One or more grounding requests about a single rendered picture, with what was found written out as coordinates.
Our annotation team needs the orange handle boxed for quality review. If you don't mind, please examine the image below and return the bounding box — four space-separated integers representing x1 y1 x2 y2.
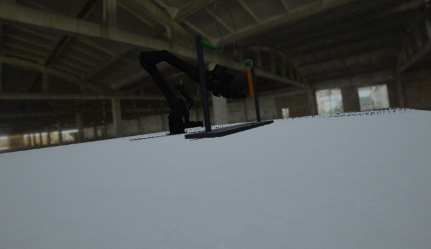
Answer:
243 60 254 98

